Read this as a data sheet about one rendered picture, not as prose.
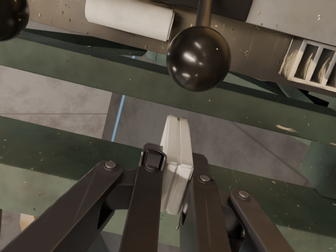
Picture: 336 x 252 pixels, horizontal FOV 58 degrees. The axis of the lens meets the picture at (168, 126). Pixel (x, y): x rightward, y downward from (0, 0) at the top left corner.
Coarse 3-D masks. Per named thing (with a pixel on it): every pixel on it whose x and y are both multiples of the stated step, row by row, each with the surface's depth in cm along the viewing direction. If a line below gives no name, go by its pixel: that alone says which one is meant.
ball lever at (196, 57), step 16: (208, 0) 21; (208, 16) 20; (192, 32) 16; (208, 32) 16; (176, 48) 16; (192, 48) 16; (208, 48) 16; (224, 48) 16; (176, 64) 17; (192, 64) 16; (208, 64) 16; (224, 64) 17; (176, 80) 17; (192, 80) 17; (208, 80) 17
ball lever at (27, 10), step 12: (0, 0) 16; (12, 0) 16; (24, 0) 17; (0, 12) 16; (12, 12) 16; (24, 12) 17; (0, 24) 16; (12, 24) 17; (24, 24) 17; (0, 36) 17; (12, 36) 17
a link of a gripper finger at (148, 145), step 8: (144, 144) 18; (152, 144) 18; (136, 168) 15; (128, 176) 14; (120, 184) 13; (128, 184) 14; (112, 192) 13; (120, 192) 14; (128, 192) 14; (104, 200) 14; (112, 200) 14; (120, 200) 14; (128, 200) 14; (104, 208) 14; (112, 208) 14; (120, 208) 14
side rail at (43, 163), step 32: (0, 128) 38; (32, 128) 40; (0, 160) 32; (32, 160) 33; (64, 160) 34; (96, 160) 36; (128, 160) 38; (0, 192) 32; (32, 192) 32; (64, 192) 32; (256, 192) 38; (288, 192) 40; (160, 224) 33; (288, 224) 34; (320, 224) 35
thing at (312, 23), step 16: (256, 0) 26; (272, 0) 26; (288, 0) 26; (304, 0) 26; (320, 0) 26; (256, 16) 26; (272, 16) 26; (288, 16) 26; (304, 16) 26; (320, 16) 26; (288, 32) 27; (304, 32) 27; (320, 32) 27
